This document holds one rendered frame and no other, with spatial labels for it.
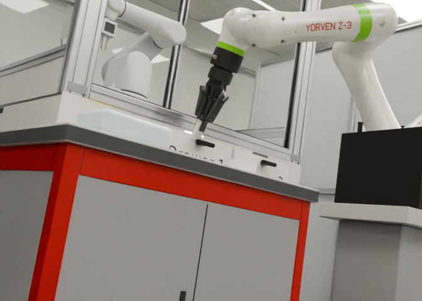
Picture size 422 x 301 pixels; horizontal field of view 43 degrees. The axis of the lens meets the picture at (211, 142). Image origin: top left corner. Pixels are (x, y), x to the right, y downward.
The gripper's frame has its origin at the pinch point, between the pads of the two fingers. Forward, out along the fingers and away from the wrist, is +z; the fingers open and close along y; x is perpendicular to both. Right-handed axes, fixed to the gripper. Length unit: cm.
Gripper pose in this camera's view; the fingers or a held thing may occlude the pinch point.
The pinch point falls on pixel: (198, 130)
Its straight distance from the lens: 169.4
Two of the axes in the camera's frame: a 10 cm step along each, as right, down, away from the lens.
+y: 5.7, 3.1, -7.6
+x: 7.4, 2.3, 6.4
